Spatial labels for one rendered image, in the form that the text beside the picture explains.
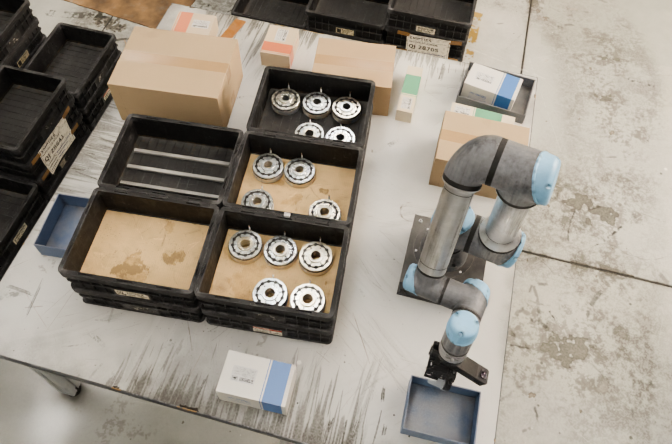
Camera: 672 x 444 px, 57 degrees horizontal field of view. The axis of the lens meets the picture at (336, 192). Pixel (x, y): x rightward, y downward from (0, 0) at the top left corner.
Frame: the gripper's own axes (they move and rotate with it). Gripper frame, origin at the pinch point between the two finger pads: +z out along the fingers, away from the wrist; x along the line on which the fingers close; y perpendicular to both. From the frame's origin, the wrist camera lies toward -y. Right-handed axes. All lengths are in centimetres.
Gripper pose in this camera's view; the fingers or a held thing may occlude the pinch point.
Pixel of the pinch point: (445, 385)
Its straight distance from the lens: 187.9
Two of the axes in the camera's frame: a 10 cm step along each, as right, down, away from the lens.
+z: -0.6, 6.5, 7.6
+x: -2.8, 7.2, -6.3
